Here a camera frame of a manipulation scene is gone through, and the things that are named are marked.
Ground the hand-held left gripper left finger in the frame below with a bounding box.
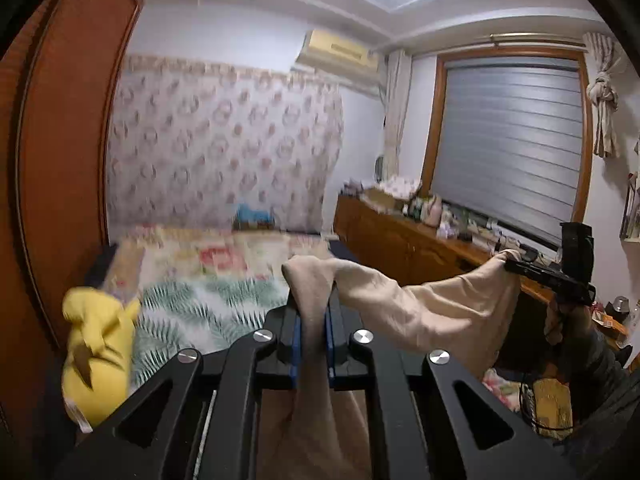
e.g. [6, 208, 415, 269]
[52, 305, 303, 480]

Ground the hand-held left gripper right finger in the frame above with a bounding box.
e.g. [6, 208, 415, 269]
[325, 302, 581, 480]

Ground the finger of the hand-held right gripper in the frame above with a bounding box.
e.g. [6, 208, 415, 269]
[502, 254, 540, 277]

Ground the beige printed t-shirt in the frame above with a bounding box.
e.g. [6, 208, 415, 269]
[255, 254, 523, 480]

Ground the person's right forearm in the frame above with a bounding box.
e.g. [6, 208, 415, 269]
[550, 310, 640, 461]

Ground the person's right hand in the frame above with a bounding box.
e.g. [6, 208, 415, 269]
[544, 301, 591, 347]

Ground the navy bed sheet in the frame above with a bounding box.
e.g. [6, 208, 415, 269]
[327, 240, 361, 263]

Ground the leaf-print blanket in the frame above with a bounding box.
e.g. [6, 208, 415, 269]
[127, 280, 291, 396]

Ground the grey window blind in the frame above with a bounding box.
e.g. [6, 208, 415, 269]
[430, 57, 583, 246]

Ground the long wooden cabinet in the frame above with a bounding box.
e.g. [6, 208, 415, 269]
[332, 194, 626, 361]

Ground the yellow bag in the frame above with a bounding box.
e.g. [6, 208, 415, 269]
[531, 377, 575, 431]

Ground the floral blanket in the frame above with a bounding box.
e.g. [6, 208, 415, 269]
[107, 224, 333, 293]

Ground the floral cloth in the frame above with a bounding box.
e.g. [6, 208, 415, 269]
[382, 175, 423, 201]

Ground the blue crumpled bag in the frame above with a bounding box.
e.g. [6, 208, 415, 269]
[235, 205, 273, 226]

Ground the open cardboard box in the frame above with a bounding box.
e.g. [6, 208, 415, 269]
[362, 186, 401, 211]

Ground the knotted cream curtain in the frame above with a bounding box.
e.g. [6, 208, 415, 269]
[582, 32, 623, 158]

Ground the cream window curtain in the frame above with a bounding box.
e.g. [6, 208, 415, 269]
[382, 49, 413, 186]

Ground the yellow plush toy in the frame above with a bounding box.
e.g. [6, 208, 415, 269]
[61, 286, 142, 431]

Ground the circle-patterned sheer curtain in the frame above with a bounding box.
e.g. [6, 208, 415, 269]
[105, 55, 346, 236]

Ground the curtain rod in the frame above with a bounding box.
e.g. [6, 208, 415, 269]
[490, 32, 586, 44]

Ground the cream air conditioner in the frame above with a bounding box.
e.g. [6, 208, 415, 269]
[292, 29, 383, 98]

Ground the louvered wooden wardrobe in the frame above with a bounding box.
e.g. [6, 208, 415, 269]
[0, 0, 146, 461]

